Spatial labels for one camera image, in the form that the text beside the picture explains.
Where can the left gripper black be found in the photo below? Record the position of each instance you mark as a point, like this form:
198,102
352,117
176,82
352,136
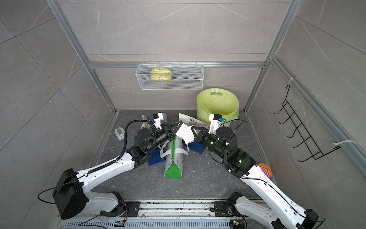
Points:
170,131

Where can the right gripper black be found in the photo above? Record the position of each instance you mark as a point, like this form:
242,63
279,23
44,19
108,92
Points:
200,138

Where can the white paper receipt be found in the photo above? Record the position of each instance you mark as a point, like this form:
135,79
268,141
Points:
187,133

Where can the green white paper bag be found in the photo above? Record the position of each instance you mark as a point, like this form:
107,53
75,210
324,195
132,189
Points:
173,152

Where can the blue white paper bag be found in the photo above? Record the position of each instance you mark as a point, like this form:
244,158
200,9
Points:
155,157
190,121

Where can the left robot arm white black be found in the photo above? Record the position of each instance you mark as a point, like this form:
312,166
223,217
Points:
73,193

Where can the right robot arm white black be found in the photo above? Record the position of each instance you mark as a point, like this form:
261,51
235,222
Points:
281,212

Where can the green trash bag liner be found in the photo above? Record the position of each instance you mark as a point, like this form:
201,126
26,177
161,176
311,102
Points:
217,104

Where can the small grey white device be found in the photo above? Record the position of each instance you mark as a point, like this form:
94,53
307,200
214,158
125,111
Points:
120,133

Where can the yellow wipes pack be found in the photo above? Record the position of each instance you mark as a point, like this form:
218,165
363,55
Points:
160,74

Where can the plush doll orange hat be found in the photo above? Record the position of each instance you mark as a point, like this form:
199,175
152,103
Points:
266,170

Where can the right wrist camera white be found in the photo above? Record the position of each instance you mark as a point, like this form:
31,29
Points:
215,121

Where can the white wire mesh basket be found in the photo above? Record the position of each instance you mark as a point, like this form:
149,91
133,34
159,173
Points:
184,77

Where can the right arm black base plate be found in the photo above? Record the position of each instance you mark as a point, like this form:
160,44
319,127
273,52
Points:
223,209

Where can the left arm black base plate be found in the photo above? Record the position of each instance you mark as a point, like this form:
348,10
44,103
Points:
130,209

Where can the black wire hook rack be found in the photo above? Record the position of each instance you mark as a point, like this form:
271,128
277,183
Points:
302,131

